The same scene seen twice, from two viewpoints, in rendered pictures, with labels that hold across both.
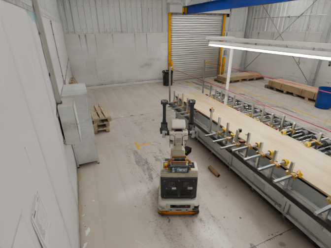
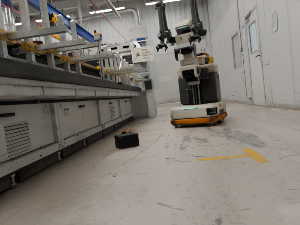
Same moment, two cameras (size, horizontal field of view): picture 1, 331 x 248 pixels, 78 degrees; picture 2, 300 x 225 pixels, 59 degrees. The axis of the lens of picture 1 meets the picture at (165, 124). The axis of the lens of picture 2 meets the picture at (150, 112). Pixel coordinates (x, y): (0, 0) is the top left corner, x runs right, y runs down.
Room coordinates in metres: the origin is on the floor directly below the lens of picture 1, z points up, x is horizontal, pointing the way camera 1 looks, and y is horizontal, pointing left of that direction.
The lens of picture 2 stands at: (6.12, 0.94, 0.44)
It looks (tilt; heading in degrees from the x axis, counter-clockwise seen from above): 3 degrees down; 208
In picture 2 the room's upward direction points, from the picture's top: 7 degrees counter-clockwise
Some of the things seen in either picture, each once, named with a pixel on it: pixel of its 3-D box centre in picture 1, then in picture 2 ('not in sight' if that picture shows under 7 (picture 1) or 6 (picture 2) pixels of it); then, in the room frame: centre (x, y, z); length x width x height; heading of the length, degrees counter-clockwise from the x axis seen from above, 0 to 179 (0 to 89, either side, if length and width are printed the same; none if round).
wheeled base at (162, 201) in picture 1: (177, 193); (199, 112); (2.56, -0.19, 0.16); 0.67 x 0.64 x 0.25; 179
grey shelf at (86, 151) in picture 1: (81, 124); not in sight; (3.95, 1.79, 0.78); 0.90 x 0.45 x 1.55; 22
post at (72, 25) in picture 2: not in sight; (76, 49); (4.39, -0.62, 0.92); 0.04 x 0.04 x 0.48; 22
